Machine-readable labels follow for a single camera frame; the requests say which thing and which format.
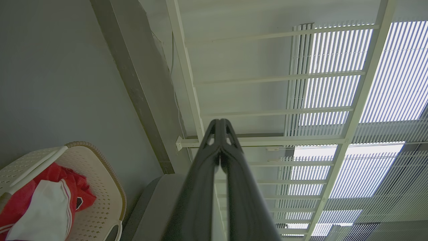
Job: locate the cream perforated plastic laundry basket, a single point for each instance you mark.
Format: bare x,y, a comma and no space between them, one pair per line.
100,187

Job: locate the white ladder-shaped metal frame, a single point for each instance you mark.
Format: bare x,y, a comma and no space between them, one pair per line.
190,80

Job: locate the dark grey wall pillar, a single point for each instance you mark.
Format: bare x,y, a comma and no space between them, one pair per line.
133,80

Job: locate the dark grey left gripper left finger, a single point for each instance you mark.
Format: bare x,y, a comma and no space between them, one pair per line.
195,201

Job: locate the red garment with white stripes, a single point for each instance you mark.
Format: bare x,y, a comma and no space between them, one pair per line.
78,187

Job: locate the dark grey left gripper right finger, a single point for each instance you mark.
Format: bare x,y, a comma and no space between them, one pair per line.
245,204

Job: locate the white slatted window blinds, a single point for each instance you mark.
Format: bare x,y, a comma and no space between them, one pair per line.
394,73

